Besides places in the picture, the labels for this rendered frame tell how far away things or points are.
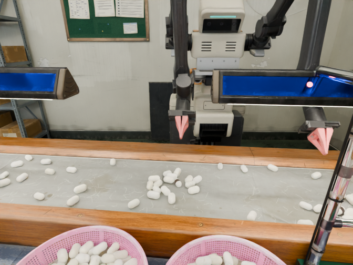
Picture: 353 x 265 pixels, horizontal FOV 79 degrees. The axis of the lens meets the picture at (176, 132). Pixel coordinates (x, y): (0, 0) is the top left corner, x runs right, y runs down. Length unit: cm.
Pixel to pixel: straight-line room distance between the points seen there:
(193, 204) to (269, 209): 21
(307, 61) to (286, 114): 220
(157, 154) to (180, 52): 39
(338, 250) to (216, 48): 95
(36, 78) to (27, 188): 38
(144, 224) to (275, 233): 30
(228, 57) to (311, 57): 48
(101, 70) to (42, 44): 69
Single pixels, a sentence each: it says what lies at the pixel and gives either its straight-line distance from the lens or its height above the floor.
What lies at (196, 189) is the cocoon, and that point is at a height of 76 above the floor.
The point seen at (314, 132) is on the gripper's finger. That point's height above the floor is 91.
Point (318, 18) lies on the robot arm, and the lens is 85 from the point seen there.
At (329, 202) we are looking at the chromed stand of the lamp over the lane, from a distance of 51.
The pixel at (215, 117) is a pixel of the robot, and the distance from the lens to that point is 122.
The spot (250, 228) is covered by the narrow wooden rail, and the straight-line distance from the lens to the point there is 57.
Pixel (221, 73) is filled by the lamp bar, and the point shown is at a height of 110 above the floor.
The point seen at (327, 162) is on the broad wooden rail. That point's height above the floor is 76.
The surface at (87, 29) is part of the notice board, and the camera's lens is 277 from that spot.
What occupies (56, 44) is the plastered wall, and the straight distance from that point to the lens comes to 295.
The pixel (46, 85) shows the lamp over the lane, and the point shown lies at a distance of 61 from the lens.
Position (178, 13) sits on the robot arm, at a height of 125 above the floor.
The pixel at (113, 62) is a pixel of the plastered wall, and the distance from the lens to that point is 271.
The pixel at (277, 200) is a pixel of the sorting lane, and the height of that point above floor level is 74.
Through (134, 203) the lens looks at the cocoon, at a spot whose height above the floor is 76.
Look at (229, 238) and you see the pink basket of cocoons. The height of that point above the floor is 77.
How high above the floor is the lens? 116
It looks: 22 degrees down
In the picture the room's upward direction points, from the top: straight up
